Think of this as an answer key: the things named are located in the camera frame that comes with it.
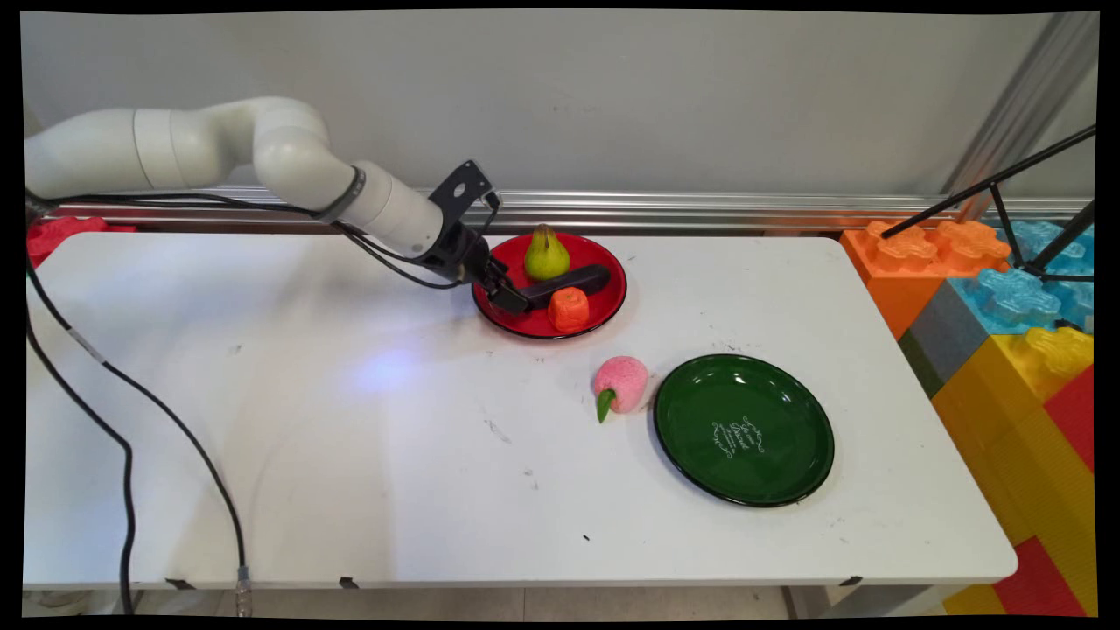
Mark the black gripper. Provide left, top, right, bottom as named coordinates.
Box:
left=418, top=221, right=532, bottom=315

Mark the purple toy eggplant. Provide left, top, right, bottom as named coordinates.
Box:
left=523, top=264, right=612, bottom=310

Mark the green toy pear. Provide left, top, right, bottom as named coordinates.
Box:
left=523, top=224, right=571, bottom=282

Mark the orange toy persimmon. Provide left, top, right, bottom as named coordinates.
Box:
left=548, top=287, right=592, bottom=334

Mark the red plate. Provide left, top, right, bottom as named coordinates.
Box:
left=471, top=232, right=628, bottom=340

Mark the pink toy peach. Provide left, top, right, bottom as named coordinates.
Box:
left=592, top=355, right=649, bottom=424

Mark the dark green plate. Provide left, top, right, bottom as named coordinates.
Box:
left=653, top=353, right=836, bottom=508

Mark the orange giant building block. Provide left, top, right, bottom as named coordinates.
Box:
left=839, top=218, right=1013, bottom=341

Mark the grey giant building block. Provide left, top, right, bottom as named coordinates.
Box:
left=898, top=278, right=995, bottom=401

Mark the blue giant building block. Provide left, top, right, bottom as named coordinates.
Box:
left=948, top=220, right=1096, bottom=337

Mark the black tripod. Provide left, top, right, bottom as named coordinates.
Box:
left=879, top=124, right=1098, bottom=284

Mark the yellow giant building block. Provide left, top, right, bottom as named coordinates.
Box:
left=931, top=325, right=1098, bottom=617

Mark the slanted aluminium profile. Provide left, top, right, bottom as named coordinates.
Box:
left=941, top=12, right=1100, bottom=221

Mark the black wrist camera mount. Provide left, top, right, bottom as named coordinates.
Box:
left=427, top=159, right=502, bottom=232

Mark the grey cable strap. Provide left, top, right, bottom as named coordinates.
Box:
left=313, top=165, right=368, bottom=226

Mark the horizontal aluminium rail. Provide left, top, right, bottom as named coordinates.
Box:
left=35, top=184, right=1095, bottom=232

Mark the black cable with silver connector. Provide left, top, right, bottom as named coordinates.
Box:
left=24, top=192, right=465, bottom=619

